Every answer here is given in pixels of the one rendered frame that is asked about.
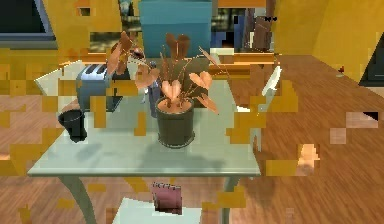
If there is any teal box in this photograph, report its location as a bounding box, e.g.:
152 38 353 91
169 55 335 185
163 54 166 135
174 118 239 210
137 0 214 58

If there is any house plant in dark pot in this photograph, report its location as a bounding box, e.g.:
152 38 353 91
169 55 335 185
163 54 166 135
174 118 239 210
105 31 232 150

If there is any maroon spiral notepad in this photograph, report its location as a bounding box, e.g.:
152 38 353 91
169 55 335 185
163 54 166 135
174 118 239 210
150 181 184 216

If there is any black cup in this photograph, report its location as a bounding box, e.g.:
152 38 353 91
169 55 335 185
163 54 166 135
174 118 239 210
57 108 89 144

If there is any grey blue bottle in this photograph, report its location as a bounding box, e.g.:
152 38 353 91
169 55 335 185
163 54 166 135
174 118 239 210
145 61 163 119

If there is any silver toaster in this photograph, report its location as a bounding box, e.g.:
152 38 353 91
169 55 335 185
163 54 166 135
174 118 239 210
75 62 125 113

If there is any dark window with grey frame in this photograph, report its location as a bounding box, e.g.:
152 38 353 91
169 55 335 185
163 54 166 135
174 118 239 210
0 0 58 43

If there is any brown wooden chair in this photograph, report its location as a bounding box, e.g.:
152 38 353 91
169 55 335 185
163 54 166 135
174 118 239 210
242 7 278 53

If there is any pale green table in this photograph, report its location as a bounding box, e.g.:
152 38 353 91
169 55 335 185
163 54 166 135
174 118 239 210
27 59 262 224

